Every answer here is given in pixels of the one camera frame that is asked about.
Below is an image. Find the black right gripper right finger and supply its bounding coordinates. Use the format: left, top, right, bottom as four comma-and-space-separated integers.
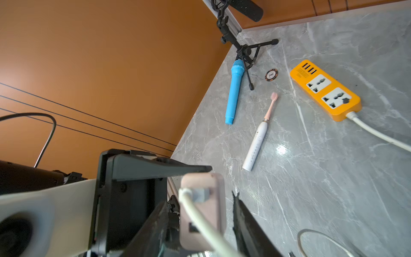
232, 192, 282, 257

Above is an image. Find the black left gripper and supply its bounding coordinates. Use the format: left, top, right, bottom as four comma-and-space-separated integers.
90, 149, 213, 257

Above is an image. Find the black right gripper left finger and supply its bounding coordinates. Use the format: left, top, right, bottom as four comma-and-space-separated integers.
121, 201, 180, 257

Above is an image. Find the white usb charging cable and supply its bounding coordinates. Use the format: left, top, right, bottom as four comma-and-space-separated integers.
178, 187, 357, 257

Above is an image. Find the pink usb charger block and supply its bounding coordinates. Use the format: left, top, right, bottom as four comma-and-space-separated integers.
179, 172, 227, 252

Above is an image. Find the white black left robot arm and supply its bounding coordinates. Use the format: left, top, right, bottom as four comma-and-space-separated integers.
1, 149, 212, 257

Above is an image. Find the white pink electric toothbrush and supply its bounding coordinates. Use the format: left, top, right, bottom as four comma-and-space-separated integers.
243, 93, 278, 171

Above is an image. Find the blue toy microphone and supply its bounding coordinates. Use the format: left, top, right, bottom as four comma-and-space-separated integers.
225, 59, 245, 125

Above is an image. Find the yellow power strip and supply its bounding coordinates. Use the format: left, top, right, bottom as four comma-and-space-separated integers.
290, 60, 362, 122

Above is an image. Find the small poker chip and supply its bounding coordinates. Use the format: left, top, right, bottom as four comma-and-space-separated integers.
265, 69, 278, 81

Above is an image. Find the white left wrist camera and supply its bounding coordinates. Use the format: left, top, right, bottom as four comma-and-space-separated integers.
1, 179, 96, 257

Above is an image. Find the aluminium corner post left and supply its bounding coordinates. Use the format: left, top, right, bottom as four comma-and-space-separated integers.
202, 0, 243, 36

